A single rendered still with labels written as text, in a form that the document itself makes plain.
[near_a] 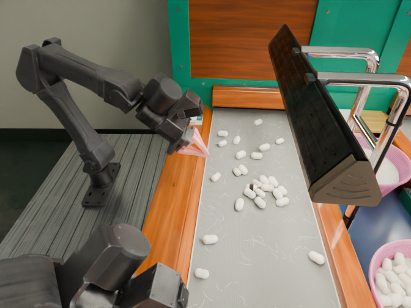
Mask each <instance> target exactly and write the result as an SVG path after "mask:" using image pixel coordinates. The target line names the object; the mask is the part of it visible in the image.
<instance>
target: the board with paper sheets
mask: <svg viewBox="0 0 411 308"><path fill-rule="evenodd" d="M361 118H362V119H363V120H364V121H365V123H366V124H367V126H368V127H369V129H370V130H371V131H372V133H381V132H382V130H383V128H384V125H385V123H386V122H385V121H386V119H387V117H386V115H385V114H384V113H383V112H382V111H369V110H362V113H361Z"/></svg>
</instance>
